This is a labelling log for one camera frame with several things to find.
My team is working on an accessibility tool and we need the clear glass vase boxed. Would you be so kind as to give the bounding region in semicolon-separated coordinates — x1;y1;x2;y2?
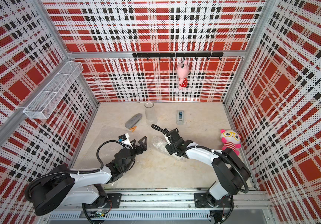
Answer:
145;101;158;125

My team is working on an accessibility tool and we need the pink owl plush toy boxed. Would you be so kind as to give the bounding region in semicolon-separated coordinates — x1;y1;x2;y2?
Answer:
220;129;241;156

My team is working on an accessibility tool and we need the pink hanging plush toy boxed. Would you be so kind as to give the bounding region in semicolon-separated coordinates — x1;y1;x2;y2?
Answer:
176;59;189;90

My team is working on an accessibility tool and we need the bubble wrap sheet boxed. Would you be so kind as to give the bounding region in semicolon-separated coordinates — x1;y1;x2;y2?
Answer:
91;126;142;189
152;136;186;162

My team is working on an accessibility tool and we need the grey tape dispenser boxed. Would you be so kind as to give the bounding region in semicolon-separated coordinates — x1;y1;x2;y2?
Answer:
176;110;184;125

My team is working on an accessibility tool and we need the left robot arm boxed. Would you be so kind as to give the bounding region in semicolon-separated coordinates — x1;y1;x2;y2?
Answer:
24;134;147;216

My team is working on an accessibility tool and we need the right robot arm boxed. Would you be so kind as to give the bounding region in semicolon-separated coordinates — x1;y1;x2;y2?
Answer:
161;128;251;207

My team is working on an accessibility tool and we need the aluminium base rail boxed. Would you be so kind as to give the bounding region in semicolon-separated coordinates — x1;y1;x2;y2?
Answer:
39;188;276;224

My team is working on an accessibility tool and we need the black hook rail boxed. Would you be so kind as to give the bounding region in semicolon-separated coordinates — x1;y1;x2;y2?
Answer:
132;52;224;59

